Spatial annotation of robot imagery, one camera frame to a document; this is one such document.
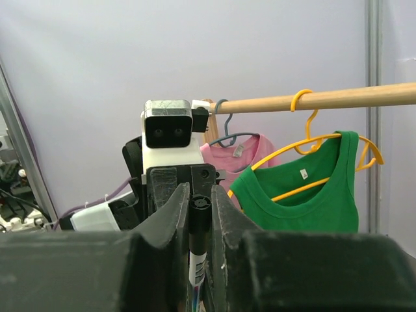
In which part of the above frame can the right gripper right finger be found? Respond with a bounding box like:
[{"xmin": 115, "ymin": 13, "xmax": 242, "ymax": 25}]
[{"xmin": 204, "ymin": 185, "xmax": 415, "ymax": 311}]

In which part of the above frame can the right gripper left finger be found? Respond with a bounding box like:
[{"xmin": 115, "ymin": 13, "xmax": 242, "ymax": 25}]
[{"xmin": 1, "ymin": 183, "xmax": 190, "ymax": 311}]

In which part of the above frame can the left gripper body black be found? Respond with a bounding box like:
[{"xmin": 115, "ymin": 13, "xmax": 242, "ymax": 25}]
[{"xmin": 142, "ymin": 164, "xmax": 226, "ymax": 216}]

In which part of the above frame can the black pen cap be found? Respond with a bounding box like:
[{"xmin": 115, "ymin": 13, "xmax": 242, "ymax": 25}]
[{"xmin": 189, "ymin": 194, "xmax": 212, "ymax": 255}]

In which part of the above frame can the white pen black tip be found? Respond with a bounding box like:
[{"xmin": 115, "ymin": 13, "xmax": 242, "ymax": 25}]
[{"xmin": 188, "ymin": 251, "xmax": 207, "ymax": 312}]

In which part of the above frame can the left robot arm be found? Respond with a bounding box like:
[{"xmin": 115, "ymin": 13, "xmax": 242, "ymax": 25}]
[{"xmin": 59, "ymin": 136, "xmax": 225, "ymax": 231}]

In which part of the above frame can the grey blue hanger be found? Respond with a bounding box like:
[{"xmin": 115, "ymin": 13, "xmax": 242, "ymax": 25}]
[{"xmin": 209, "ymin": 98, "xmax": 261, "ymax": 173}]

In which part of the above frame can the pink shirt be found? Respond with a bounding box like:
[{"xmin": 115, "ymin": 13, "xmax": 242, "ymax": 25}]
[{"xmin": 200, "ymin": 135, "xmax": 276, "ymax": 199}]

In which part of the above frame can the green tank top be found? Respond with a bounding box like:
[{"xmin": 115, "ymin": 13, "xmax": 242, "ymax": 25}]
[{"xmin": 230, "ymin": 131, "xmax": 359, "ymax": 233}]

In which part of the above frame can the yellow plastic hanger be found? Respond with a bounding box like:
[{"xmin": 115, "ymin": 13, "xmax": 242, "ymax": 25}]
[{"xmin": 251, "ymin": 109, "xmax": 384, "ymax": 202}]

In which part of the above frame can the wooden clothes rack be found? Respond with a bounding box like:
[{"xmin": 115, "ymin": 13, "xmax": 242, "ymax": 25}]
[{"xmin": 200, "ymin": 82, "xmax": 416, "ymax": 147}]

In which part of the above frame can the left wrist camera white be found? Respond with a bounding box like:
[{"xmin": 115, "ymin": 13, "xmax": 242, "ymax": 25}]
[{"xmin": 140, "ymin": 99, "xmax": 211, "ymax": 171}]

